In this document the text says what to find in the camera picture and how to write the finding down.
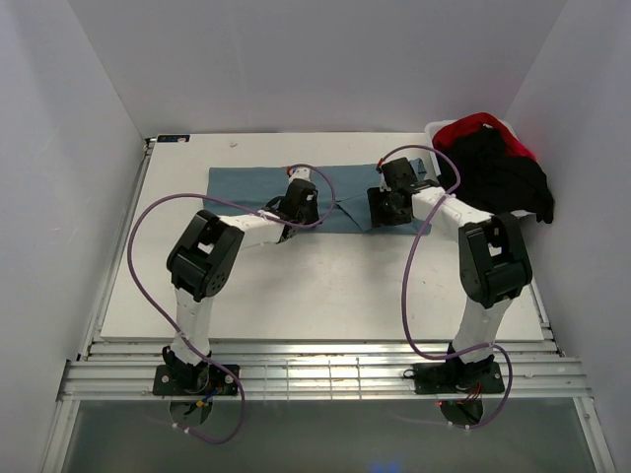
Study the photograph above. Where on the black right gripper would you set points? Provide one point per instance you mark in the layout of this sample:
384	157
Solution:
378	215

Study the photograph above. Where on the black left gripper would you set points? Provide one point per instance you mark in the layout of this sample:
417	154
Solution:
315	217

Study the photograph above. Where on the blue t shirt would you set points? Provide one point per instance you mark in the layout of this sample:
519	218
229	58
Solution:
346	189

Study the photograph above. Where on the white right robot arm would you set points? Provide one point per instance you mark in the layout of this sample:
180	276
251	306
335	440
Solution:
493	268

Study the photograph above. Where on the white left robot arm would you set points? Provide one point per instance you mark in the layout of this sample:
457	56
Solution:
201	263

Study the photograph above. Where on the red t shirt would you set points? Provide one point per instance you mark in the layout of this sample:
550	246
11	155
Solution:
447	134

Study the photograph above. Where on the white perforated plastic basket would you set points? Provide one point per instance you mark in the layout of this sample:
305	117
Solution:
433	166

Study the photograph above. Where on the black t shirt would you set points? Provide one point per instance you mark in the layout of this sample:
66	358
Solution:
494	179

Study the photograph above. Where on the blue label sticker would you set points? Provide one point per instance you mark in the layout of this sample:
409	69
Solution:
179	138

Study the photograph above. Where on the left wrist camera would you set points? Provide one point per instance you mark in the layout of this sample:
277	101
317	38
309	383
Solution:
299	173

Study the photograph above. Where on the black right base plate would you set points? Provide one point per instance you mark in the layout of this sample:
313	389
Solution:
446	378

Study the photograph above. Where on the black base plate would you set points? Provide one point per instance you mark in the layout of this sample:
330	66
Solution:
227	379
446	378

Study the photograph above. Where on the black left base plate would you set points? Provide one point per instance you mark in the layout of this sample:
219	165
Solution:
227	379

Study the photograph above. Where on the aluminium frame rail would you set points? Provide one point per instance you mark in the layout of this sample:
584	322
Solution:
284	371

